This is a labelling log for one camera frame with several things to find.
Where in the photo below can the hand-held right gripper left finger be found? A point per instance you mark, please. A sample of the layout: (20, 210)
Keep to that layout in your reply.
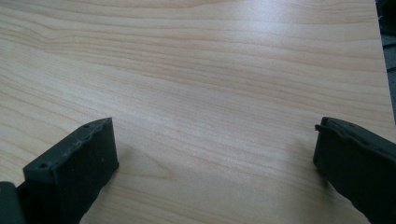
(74, 174)

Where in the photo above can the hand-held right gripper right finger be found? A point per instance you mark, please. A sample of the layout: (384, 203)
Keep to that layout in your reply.
(358, 168)

